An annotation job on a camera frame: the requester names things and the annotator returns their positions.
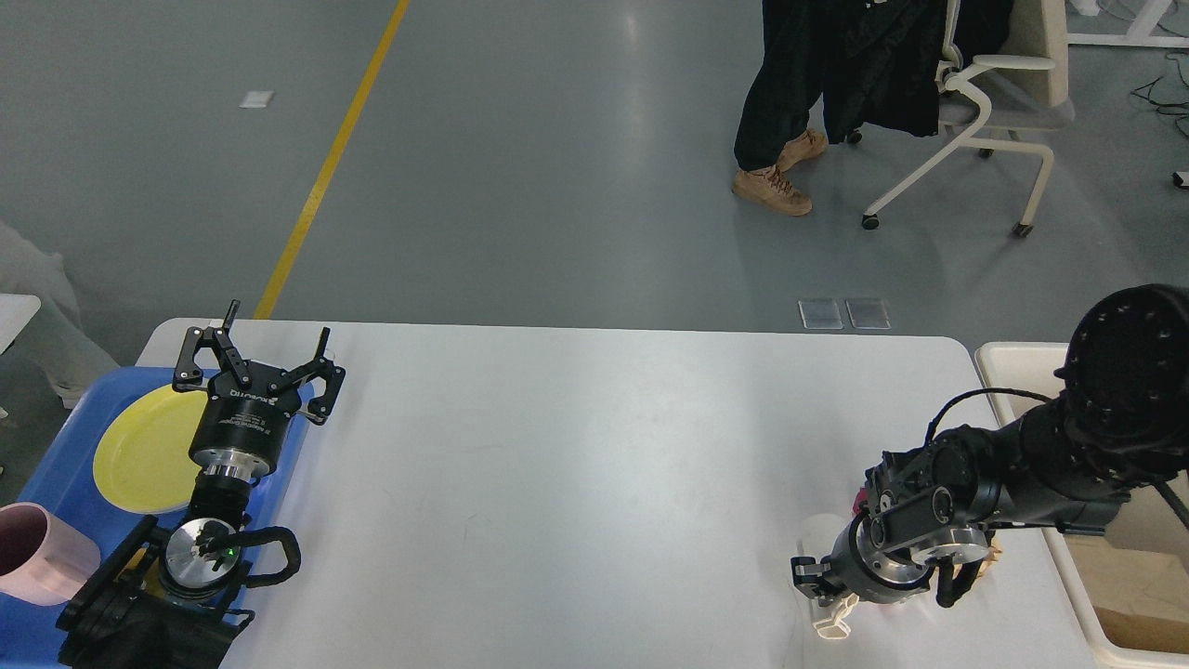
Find white desk leg background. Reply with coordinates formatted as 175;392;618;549
1065;1;1188;50

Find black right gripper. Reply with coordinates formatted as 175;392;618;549
789;517;990;610

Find black floor cables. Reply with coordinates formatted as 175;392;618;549
1130;76;1189;140

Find person in black trousers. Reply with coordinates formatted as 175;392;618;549
732;1;835;216

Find pink mug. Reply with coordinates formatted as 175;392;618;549
1;501;101;607

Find floor outlet plates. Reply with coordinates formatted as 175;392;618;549
797;299;891;332

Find person in white trousers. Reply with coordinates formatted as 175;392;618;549
1;223;118;411

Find white office chair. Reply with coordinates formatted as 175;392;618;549
862;1;1074;238

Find small crumpled brown paper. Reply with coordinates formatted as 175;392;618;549
970;538;1004;580

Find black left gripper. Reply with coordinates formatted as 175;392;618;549
172;299;346;481

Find red snack wrapper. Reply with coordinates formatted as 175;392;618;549
851;487;870;518

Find white side table left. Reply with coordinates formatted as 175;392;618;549
0;294;42;354

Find yellow plastic plate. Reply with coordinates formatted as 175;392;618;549
93;386;205;515

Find black jacket on chair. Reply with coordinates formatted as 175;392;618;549
822;0;1015;145

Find white plastic bin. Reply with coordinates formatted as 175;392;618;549
975;342;1185;668

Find blue plastic tray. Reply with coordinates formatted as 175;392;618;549
1;367;316;668

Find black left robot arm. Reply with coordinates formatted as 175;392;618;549
57;301;346;668

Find white paper cup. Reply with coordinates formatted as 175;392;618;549
797;515;858;640

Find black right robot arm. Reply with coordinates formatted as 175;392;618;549
789;284;1188;610

